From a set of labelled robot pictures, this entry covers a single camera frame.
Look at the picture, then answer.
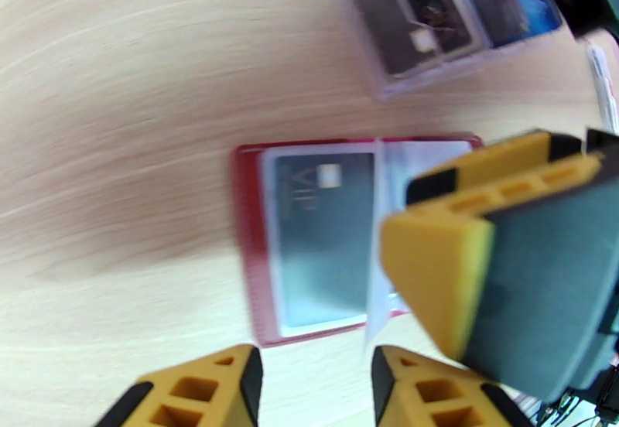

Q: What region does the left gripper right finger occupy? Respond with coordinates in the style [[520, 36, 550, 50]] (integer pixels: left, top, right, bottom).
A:
[[371, 345, 533, 427]]

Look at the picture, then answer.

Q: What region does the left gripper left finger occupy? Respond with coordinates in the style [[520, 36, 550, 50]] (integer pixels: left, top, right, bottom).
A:
[[94, 343, 265, 427]]

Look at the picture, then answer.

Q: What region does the red leather card holder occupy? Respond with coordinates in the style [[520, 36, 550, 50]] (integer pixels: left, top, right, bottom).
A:
[[231, 132, 484, 350]]

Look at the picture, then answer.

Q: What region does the blue card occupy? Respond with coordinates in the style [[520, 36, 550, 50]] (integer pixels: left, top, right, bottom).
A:
[[488, 0, 564, 47]]

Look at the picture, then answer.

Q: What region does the grey-teal VIP card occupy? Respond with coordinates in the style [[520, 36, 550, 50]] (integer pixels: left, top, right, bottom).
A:
[[272, 152, 378, 327]]

